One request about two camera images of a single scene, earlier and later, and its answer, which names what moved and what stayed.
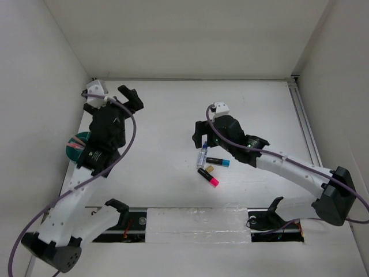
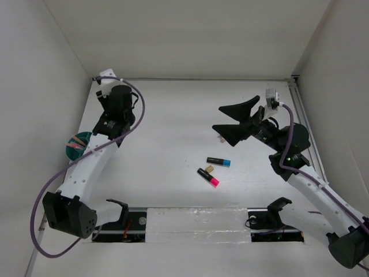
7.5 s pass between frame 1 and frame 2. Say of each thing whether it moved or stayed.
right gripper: moved
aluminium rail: stayed
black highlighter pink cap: stayed
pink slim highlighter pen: stayed
